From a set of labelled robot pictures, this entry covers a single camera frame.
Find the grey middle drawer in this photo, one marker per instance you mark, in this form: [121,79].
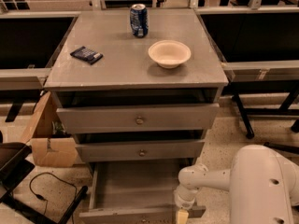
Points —
[139,150]

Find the grey top drawer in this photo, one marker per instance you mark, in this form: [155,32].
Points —
[137,118]

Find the right grey desk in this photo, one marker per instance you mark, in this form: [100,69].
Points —
[259,51]

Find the grey bottom drawer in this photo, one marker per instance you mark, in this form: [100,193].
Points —
[134,192]

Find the dark blue snack packet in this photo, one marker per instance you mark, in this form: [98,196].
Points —
[87,55]

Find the grey drawer cabinet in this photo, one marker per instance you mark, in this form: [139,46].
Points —
[126,75]

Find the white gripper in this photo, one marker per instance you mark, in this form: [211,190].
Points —
[183,201]

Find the white paper bowl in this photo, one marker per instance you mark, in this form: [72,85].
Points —
[169,53]

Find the grey desk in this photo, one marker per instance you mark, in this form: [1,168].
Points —
[30,43]
[259,51]

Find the grey drawer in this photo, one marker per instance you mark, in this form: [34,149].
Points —
[134,192]
[139,150]
[137,118]

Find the left grey desk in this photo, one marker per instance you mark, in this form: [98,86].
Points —
[30,43]

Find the black office chair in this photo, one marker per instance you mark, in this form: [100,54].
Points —
[13,169]

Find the blue soda can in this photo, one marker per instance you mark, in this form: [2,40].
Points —
[139,20]

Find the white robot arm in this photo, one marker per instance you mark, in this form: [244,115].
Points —
[263,187]

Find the brown cardboard box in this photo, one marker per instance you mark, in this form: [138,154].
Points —
[49,147]

